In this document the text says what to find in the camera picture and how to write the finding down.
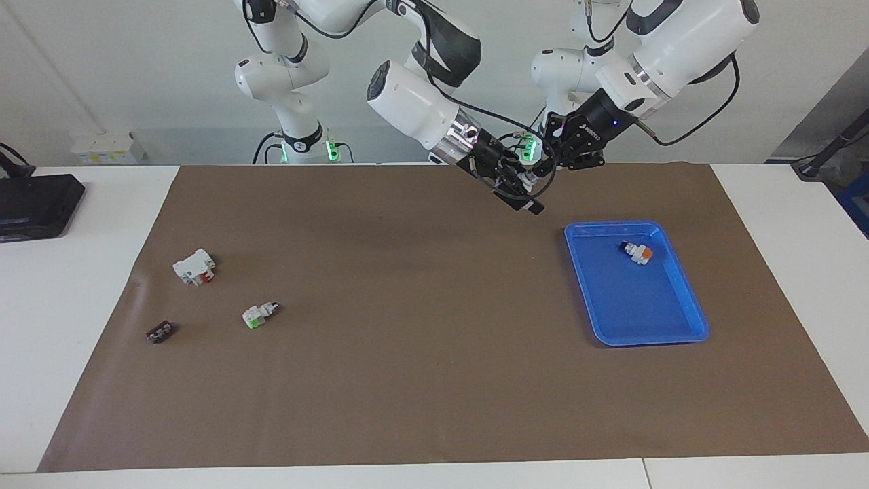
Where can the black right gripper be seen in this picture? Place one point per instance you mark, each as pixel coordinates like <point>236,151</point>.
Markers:
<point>487,157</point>

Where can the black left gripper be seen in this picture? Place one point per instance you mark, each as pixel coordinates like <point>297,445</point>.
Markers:
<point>596,119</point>

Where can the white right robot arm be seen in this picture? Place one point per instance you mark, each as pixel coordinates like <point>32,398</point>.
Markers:
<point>407,102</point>

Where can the blue plastic tray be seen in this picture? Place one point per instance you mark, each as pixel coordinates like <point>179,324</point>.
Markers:
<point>631,299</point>

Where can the brown paper table mat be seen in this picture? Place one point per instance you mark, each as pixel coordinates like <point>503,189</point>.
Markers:
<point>407,373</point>

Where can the black stand pole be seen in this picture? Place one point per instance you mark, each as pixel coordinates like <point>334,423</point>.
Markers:
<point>838,142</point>

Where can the blue crate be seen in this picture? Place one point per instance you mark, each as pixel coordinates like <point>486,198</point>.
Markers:
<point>857,207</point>

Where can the white circuit breaker red lever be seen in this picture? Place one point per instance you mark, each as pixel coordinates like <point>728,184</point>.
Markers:
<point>190,268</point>

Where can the dark cylindrical capacitor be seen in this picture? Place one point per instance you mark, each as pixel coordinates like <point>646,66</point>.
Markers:
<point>160,332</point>

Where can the flat black box device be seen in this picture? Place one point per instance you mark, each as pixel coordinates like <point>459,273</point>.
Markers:
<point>41,200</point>

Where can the orange-backed selector switch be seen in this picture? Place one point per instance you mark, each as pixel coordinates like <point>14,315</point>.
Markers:
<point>638,253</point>

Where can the green-backed selector switch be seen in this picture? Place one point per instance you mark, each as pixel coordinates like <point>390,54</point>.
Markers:
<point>256,315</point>

